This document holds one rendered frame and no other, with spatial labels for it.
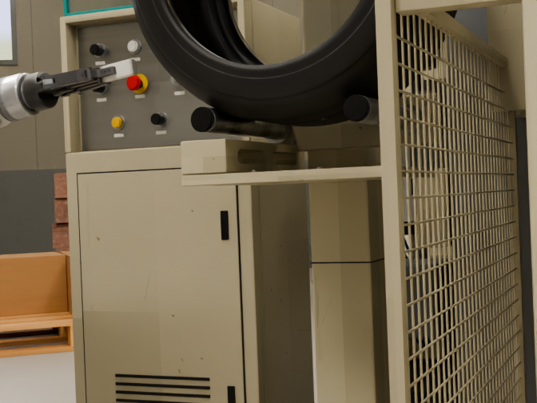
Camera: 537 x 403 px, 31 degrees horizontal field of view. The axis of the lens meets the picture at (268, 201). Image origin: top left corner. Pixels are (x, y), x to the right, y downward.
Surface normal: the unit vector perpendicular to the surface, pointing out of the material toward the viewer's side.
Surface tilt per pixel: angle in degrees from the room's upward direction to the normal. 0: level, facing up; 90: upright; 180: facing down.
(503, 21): 90
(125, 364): 90
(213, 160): 90
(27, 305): 90
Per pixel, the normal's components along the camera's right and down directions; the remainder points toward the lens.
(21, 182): 0.13, 0.00
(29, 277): 0.37, -0.01
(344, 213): -0.39, 0.02
